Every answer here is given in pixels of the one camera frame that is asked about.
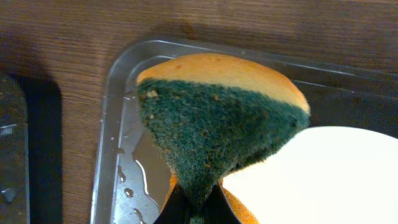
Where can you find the dark brown serving tray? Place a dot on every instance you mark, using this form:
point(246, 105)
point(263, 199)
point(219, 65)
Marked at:
point(131, 181)

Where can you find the yellow green scrub sponge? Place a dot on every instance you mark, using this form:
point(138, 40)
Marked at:
point(210, 115)

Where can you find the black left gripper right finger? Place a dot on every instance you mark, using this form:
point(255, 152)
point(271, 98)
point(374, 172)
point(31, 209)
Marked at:
point(217, 209)

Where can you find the black sponge tray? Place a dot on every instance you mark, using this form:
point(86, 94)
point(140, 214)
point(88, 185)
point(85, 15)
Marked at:
point(31, 151)

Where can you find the cream plate with sauce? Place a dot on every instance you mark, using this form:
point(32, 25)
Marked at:
point(323, 175)

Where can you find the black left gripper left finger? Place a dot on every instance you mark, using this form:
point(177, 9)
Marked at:
point(176, 209)

